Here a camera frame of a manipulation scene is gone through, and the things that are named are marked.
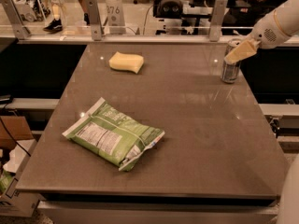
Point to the yellow sponge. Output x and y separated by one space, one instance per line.
126 62

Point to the right metal glass bracket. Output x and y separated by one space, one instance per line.
217 17

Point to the cardboard box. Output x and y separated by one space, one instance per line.
17 144

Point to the green jalapeno chip bag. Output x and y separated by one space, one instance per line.
113 136

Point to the glass barrier panel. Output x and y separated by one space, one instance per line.
139 19

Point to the middle metal glass bracket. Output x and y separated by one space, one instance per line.
95 21

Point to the black robot head device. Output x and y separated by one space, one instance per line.
167 9

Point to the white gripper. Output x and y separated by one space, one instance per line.
267 32

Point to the left metal glass bracket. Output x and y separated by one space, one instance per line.
19 30

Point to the silver redbull can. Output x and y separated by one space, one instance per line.
229 72

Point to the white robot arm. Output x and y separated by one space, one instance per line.
288 211

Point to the metal glass bracket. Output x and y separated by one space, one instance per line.
19 30
95 21
217 17

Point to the white numbered sign post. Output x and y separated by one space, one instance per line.
115 17

